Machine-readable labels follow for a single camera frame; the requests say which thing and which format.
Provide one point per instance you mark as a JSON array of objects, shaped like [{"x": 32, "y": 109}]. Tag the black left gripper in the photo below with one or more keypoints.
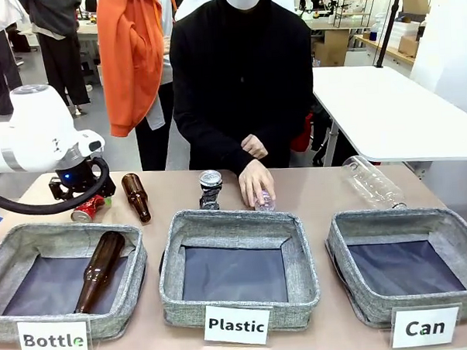
[{"x": 78, "y": 176}]

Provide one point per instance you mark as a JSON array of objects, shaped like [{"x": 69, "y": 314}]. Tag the crushed red can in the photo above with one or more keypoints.
[{"x": 87, "y": 210}]

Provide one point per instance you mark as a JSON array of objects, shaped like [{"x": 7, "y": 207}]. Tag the small clear plastic bottle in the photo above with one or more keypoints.
[{"x": 265, "y": 202}]

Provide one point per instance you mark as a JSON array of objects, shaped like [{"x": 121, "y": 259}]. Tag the person's left forearm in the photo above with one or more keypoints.
[{"x": 289, "y": 130}]

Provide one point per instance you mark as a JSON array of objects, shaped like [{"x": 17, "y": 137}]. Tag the person's right forearm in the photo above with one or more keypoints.
[{"x": 213, "y": 145}]

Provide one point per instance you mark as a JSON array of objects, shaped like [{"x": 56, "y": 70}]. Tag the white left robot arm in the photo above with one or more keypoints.
[{"x": 37, "y": 121}]

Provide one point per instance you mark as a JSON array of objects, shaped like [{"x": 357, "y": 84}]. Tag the crushed black can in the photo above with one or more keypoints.
[{"x": 210, "y": 191}]

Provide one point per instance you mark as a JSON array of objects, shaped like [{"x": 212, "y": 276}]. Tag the grey fabric basket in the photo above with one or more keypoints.
[
  {"x": 378, "y": 304},
  {"x": 235, "y": 225},
  {"x": 15, "y": 324}
]

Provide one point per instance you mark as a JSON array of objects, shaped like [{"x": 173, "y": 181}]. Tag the white Can label sign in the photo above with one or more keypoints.
[{"x": 425, "y": 327}]

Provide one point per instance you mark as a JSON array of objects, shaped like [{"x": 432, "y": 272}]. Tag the person's right hand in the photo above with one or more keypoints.
[{"x": 255, "y": 182}]

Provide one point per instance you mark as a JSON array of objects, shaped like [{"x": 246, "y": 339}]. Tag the person's left hand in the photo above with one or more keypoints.
[{"x": 254, "y": 147}]

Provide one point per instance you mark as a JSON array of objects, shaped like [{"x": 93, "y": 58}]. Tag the small brown glass bottle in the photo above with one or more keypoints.
[{"x": 136, "y": 196}]

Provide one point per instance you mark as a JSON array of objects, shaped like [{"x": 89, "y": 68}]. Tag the large brown glass bottle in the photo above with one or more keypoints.
[{"x": 100, "y": 272}]

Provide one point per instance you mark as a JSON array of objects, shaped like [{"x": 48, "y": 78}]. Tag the bystander in orange jacket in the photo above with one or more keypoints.
[{"x": 131, "y": 63}]

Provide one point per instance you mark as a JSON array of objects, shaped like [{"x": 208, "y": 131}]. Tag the bystander in dark clothes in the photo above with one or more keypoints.
[{"x": 59, "y": 47}]

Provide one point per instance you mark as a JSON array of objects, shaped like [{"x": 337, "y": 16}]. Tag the white Bottle label sign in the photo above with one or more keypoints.
[{"x": 54, "y": 340}]

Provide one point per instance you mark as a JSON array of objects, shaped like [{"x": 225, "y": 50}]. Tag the person's black sweater torso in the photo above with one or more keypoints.
[{"x": 240, "y": 58}]

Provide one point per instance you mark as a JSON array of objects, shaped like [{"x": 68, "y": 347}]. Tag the white Plastic label sign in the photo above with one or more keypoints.
[{"x": 237, "y": 325}]

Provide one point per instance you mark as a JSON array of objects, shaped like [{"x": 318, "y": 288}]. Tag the red bag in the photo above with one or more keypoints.
[{"x": 302, "y": 135}]

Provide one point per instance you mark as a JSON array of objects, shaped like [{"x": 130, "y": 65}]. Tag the large cardboard box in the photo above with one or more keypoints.
[{"x": 332, "y": 48}]

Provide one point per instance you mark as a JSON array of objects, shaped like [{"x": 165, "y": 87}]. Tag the large clear plastic bottle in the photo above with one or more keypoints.
[{"x": 373, "y": 182}]

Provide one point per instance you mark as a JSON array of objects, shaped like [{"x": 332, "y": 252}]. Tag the white side table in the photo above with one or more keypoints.
[{"x": 385, "y": 110}]

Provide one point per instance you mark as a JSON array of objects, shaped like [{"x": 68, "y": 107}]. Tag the wooden workbench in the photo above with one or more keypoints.
[{"x": 387, "y": 52}]

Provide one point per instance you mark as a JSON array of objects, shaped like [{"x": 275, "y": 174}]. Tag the black vertical pole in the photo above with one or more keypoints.
[{"x": 387, "y": 25}]

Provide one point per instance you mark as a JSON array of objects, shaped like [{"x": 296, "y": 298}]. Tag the stack of white containers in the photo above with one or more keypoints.
[{"x": 403, "y": 32}]

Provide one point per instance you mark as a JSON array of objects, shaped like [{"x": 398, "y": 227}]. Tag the cardboard box on shelf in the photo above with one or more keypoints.
[{"x": 416, "y": 2}]

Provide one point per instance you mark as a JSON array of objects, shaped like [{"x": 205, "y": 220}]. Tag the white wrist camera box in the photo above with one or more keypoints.
[{"x": 92, "y": 141}]

